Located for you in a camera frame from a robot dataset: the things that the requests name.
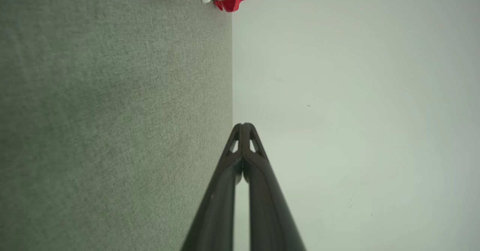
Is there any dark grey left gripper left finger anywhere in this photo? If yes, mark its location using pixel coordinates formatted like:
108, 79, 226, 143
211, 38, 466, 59
181, 123, 244, 251

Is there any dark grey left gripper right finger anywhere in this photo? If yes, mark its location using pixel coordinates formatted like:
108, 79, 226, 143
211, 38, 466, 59
243, 122, 307, 251

